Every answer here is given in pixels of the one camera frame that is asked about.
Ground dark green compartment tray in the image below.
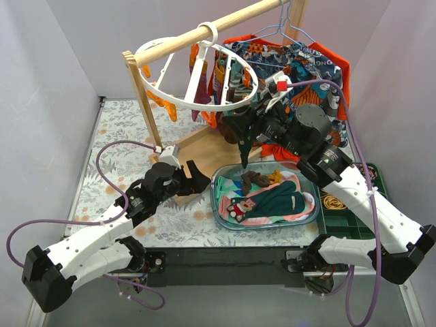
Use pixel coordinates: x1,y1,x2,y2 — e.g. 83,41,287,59
317,163,389,240

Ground purple yellow-cuff sock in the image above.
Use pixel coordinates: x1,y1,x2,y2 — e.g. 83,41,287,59
189,59,211,122

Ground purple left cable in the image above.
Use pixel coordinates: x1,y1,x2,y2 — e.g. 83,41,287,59
5,140,166,310

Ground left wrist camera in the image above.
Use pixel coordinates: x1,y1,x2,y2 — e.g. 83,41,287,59
159,144,181,169

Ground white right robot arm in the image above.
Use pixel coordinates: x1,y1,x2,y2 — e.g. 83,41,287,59
223,104,435,285

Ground wooden drying rack stand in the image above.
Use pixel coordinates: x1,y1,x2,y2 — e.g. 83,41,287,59
122,0,309,208

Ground clear glass sock container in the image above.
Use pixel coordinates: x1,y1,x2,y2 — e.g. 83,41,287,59
211,160,320,231

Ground patterned blue orange shorts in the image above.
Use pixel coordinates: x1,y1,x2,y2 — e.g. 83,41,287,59
223,37,351,148

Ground blue wire clothes hanger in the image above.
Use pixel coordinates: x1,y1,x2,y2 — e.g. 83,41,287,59
243,1,314,48

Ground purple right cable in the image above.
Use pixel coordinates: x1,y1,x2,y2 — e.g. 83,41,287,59
287,78,382,327

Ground floral table mat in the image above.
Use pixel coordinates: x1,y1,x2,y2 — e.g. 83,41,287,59
73,100,318,247

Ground brown striped-cuff sock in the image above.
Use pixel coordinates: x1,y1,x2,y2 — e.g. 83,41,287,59
218,117,238,144

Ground reindeer sock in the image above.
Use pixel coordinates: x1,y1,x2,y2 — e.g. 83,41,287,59
227,198,255,223

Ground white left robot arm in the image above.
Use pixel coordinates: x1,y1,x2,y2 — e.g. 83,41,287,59
22,160,211,313

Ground white round sock hanger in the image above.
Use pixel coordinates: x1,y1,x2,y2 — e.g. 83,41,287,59
134,22,259,112

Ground dark teal sock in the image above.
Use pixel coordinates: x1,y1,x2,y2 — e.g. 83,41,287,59
230,181,306,221

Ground yellow orange clothespin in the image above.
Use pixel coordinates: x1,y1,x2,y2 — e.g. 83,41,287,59
142,65,151,78

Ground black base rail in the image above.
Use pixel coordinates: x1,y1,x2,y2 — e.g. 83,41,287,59
145,246,306,287

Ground purple cable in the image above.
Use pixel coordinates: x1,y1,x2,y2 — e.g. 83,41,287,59
5,140,166,310
287,78,382,327

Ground small brown sock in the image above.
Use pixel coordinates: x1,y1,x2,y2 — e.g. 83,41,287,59
241,171,270,196

